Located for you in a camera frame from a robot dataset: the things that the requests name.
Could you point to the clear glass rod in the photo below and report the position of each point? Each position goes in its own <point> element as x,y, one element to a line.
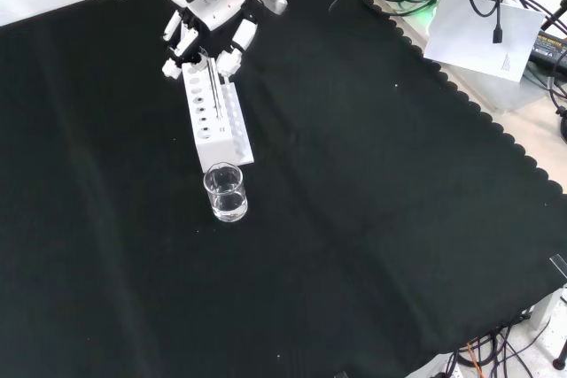
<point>212,86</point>

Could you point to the white test tube rack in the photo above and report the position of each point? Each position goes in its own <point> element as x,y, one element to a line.
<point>217,148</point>

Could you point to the clear glass beaker with water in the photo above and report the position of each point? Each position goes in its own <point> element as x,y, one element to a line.
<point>228,207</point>

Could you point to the black bench cloth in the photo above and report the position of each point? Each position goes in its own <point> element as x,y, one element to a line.
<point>310,218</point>

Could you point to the white paper sheet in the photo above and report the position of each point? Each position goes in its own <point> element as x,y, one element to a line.
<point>483,37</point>

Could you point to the clear plastic board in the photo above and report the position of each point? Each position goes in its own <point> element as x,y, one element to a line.
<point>509,92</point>

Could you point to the black power adapter yellow label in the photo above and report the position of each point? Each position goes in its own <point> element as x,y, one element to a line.
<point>551,48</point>

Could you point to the clear tape piece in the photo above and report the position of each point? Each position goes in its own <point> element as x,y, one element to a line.
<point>559,265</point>

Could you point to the white table leg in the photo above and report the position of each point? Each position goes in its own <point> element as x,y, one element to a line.
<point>547,309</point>

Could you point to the black tripod foot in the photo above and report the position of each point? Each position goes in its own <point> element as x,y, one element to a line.
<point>561,353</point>

